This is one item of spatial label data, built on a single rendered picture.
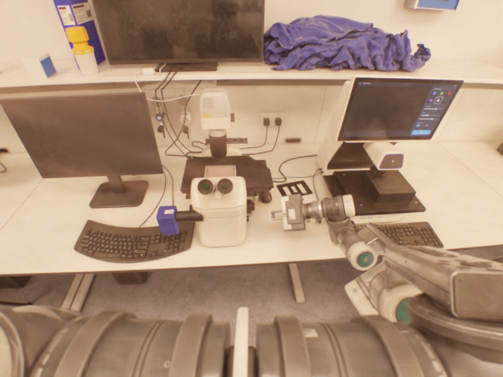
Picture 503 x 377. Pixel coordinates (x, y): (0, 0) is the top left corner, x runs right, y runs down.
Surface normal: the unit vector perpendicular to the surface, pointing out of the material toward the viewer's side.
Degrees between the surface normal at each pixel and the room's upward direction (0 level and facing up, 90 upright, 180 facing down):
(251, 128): 90
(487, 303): 44
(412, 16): 90
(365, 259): 62
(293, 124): 90
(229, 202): 50
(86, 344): 13
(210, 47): 86
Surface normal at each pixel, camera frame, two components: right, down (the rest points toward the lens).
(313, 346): 0.02, -0.95
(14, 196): 0.02, -0.75
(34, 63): 0.17, 0.65
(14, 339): 0.01, -0.44
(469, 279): -0.28, -0.12
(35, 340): 0.57, -0.82
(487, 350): -0.58, -0.11
